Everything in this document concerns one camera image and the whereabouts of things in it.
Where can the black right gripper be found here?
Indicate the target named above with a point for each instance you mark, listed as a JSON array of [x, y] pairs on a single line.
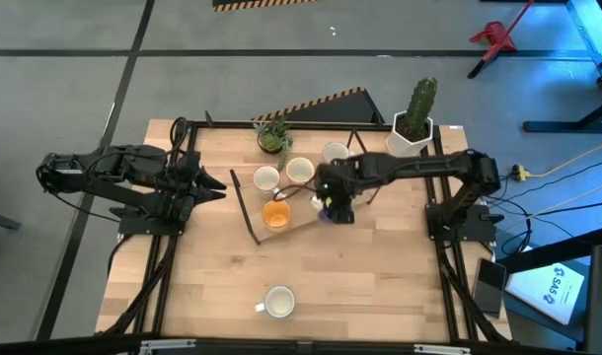
[[338, 180]]

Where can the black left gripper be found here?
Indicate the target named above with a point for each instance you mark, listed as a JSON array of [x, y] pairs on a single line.
[[185, 185]]

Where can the yellow coffee mug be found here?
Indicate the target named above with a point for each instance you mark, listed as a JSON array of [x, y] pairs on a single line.
[[276, 217]]

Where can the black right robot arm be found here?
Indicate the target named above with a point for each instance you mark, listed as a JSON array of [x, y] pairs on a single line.
[[419, 165]]

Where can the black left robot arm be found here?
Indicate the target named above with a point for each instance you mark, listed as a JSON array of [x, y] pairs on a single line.
[[123, 165]]

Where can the cream-lined coffee mug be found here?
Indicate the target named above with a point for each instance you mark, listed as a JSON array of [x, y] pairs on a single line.
[[300, 170]]

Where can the white-lined coffee mug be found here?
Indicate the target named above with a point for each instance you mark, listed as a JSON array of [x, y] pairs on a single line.
[[334, 152], [266, 178]]

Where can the white orange-spiral coffee mug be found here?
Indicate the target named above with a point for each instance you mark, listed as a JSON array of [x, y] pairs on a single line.
[[279, 302]]

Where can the small green succulent plant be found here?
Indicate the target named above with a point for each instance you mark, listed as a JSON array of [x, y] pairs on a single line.
[[272, 138]]

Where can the white hexagonal plant pot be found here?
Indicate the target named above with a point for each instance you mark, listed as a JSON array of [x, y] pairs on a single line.
[[397, 143]]

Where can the black hazard-striped ramp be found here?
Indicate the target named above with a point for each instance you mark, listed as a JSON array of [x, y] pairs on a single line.
[[340, 108]]

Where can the green cactus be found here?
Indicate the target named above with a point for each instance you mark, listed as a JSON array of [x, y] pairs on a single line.
[[422, 103]]

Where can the black smartphone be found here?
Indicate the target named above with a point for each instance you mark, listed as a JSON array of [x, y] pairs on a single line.
[[489, 287]]

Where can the yellow power plug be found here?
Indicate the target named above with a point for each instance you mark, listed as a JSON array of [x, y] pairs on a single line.
[[519, 172]]

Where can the hazard-striped black mat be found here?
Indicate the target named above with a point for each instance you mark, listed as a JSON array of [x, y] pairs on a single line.
[[261, 4]]

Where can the black crossbeam with silver brackets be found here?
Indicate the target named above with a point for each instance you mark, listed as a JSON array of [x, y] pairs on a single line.
[[59, 345]]

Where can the white printed booklet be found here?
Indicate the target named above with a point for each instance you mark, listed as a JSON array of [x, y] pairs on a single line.
[[545, 291]]

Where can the red floor stand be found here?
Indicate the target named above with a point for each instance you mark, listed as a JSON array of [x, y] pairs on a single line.
[[496, 37]]

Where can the black desk leg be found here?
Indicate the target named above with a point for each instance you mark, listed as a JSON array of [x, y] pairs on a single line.
[[567, 125]]

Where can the black aluminium table frame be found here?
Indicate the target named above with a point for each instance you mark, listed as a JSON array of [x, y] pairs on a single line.
[[232, 125]]

